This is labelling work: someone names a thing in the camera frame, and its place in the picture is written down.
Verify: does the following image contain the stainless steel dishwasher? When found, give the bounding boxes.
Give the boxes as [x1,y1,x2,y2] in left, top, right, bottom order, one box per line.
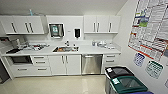
[81,54,104,76]

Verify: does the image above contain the stack of white plates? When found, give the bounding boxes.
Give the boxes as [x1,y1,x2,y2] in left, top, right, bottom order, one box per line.
[91,39,108,48]

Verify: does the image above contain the chrome sink faucet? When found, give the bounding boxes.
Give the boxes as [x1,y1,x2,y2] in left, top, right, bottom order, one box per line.
[64,40,71,48]

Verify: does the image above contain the white two-door base cabinet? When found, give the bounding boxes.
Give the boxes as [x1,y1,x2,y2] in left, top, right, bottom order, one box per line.
[48,54,83,77]

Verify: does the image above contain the white drawer unit narrow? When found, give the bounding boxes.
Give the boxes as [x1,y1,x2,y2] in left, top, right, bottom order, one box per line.
[102,53,122,75]

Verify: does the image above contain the steel paper towel dispenser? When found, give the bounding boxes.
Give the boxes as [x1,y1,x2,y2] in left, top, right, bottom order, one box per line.
[48,22,65,39]

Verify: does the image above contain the white drawer unit wide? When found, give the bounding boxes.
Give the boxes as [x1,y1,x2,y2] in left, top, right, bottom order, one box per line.
[6,55,52,78]

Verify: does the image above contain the small bin label sign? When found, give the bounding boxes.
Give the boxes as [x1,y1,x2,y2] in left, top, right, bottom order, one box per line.
[145,59,165,80]
[162,77,168,90]
[132,52,146,68]

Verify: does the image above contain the grey bin green lid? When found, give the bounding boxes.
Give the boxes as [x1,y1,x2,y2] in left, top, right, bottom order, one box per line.
[111,75,149,94]

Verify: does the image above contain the blue bottle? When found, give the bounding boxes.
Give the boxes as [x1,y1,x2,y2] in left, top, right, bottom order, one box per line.
[28,8,35,17]

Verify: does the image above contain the black built-in microwave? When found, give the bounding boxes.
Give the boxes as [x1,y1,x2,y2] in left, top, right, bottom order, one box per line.
[8,55,34,66]

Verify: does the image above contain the black coffee machine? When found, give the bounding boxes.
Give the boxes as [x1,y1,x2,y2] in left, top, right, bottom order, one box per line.
[11,37,24,52]

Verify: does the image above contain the black wall soap dispenser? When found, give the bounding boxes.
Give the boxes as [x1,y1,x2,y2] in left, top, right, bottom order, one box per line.
[73,28,82,40]

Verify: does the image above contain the white wall cabinet wide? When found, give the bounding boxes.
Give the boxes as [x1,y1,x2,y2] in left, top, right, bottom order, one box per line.
[83,14,121,35]

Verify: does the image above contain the white wall cabinet three handles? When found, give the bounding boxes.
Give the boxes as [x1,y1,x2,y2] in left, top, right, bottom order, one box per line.
[0,15,46,36]

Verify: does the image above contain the large colourful wall poster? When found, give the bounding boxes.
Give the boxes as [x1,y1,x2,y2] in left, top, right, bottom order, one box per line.
[127,0,168,62]

